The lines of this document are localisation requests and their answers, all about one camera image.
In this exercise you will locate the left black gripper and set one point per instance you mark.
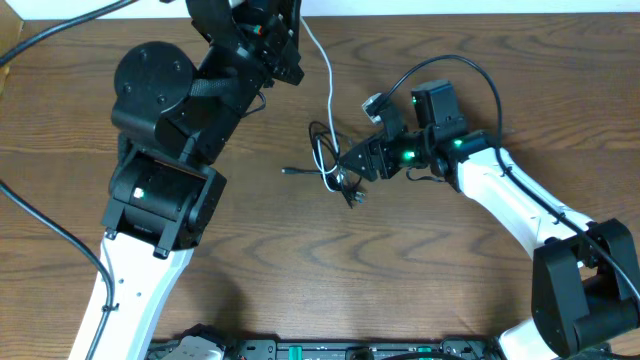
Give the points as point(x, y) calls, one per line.
point(282, 51)

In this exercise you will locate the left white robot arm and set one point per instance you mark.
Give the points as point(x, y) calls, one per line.
point(174, 117)

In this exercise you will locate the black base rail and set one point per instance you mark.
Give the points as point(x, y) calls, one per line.
point(205, 342)

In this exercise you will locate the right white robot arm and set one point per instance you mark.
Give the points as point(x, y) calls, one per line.
point(580, 298)

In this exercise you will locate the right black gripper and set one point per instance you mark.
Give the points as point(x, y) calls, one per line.
point(377, 147)

